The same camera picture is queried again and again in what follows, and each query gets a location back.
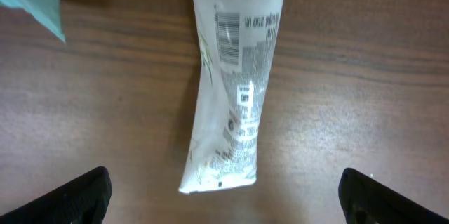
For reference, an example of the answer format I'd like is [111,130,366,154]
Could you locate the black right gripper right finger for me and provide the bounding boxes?
[338,168,448,224]

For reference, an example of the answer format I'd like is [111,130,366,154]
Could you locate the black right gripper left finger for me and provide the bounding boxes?
[1,166,112,224]

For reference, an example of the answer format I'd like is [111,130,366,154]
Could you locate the white tube gold cap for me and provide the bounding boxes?
[179,0,283,194]

